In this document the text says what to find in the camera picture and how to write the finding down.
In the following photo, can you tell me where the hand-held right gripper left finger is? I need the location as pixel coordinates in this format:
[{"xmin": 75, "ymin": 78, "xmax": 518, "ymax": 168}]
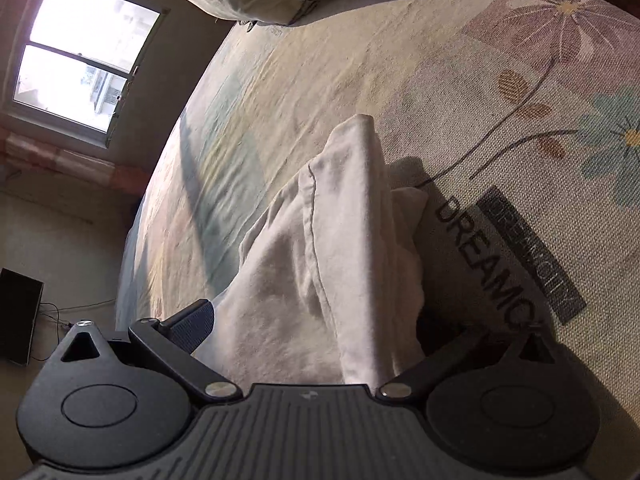
[{"xmin": 61, "ymin": 299, "xmax": 243, "ymax": 405}]

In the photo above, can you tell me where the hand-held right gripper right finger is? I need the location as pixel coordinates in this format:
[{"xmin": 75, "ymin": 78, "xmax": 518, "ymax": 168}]
[{"xmin": 375, "ymin": 329, "xmax": 566, "ymax": 405}]

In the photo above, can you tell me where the white printed t-shirt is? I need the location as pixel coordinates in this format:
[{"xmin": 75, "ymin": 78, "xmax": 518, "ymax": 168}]
[{"xmin": 192, "ymin": 114, "xmax": 431, "ymax": 386}]

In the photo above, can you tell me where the pink checked curtain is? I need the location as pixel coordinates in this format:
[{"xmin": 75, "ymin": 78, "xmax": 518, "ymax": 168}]
[{"xmin": 0, "ymin": 127, "xmax": 151, "ymax": 193}]

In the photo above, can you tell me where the window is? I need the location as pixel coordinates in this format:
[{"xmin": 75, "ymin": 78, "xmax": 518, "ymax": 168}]
[{"xmin": 2, "ymin": 0, "xmax": 171, "ymax": 148}]

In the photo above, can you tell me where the patterned pastel bed sheet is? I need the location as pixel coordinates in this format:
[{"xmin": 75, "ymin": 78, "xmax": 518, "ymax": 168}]
[{"xmin": 115, "ymin": 0, "xmax": 640, "ymax": 480}]

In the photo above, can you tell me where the black television cable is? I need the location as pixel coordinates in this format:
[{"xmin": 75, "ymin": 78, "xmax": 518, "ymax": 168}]
[{"xmin": 40, "ymin": 299, "xmax": 118, "ymax": 333}]

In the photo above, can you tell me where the black wall television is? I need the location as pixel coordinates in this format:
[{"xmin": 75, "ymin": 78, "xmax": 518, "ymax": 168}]
[{"xmin": 0, "ymin": 268, "xmax": 45, "ymax": 366}]

